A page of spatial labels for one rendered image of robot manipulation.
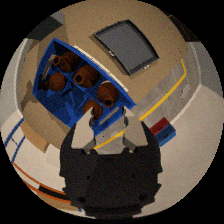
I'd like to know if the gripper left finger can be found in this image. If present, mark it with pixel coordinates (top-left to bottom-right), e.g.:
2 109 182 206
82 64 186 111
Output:
59 107 96 177

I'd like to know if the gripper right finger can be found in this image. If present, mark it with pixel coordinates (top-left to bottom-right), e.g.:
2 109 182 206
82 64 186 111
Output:
122 106 163 174

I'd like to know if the blue divided crate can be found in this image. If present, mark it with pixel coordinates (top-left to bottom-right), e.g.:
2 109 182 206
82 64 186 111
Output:
32 38 136 137

